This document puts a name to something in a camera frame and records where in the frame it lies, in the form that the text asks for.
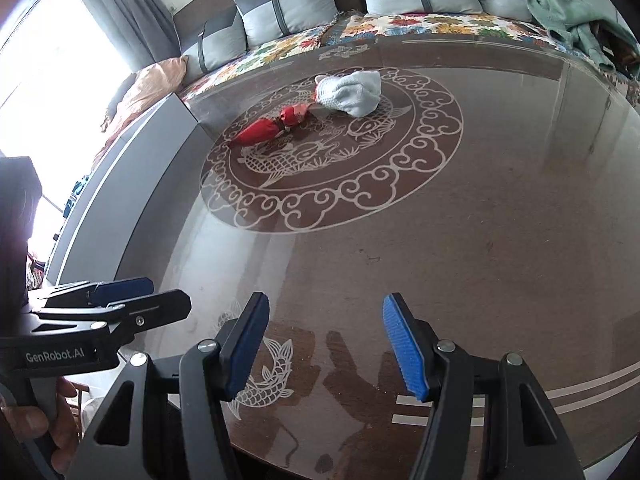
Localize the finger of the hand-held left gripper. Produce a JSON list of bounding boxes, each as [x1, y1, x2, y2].
[[37, 276, 155, 308], [30, 287, 193, 342]]

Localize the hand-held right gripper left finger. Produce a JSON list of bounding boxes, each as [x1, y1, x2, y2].
[[65, 291, 271, 480]]

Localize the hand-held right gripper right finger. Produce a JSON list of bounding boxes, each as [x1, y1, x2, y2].
[[382, 292, 586, 480]]

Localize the white cardboard box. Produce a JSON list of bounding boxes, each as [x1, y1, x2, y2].
[[45, 91, 221, 288]]

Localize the red bundle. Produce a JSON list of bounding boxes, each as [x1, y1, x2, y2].
[[227, 103, 314, 149]]

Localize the white glove with orange cuff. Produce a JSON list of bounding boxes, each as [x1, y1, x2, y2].
[[314, 71, 382, 118]]

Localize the person's left hand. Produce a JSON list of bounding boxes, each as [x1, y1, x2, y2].
[[0, 376, 82, 476]]

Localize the orange pillow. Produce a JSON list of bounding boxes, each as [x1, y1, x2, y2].
[[100, 56, 190, 133]]

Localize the window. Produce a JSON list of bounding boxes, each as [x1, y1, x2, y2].
[[0, 0, 133, 241]]

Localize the floral seat cushion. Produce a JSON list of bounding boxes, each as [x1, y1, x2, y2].
[[177, 22, 336, 106], [320, 10, 640, 106]]

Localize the grey curtain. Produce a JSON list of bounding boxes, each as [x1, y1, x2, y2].
[[67, 0, 181, 73]]

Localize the dark brown bag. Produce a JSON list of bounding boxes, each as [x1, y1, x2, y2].
[[590, 20, 640, 81]]

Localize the green cloth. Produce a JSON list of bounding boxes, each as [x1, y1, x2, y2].
[[526, 0, 618, 72]]

